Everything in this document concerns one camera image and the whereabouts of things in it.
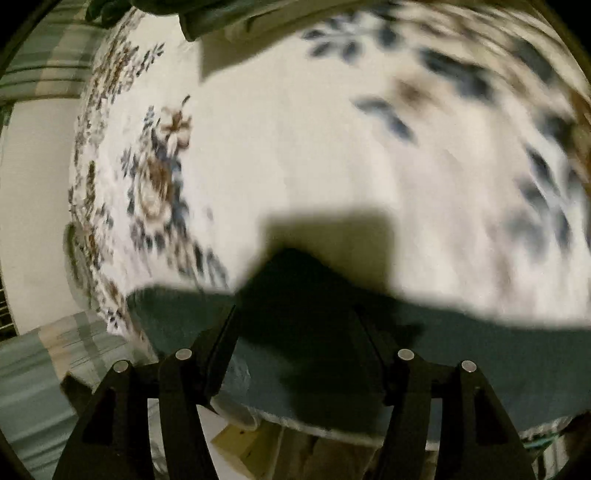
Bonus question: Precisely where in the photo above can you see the dark green pants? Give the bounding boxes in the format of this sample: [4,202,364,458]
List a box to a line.
[126,248,590,436]

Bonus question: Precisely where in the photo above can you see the floral white bed blanket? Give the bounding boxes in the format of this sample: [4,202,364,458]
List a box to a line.
[68,1,590,445]

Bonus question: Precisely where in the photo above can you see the striped grey green cloth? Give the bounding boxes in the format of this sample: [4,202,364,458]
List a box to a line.
[1,1,106,104]

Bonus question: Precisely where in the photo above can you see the stack of folded dark clothes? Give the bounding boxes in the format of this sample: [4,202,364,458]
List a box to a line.
[85,0,290,41]

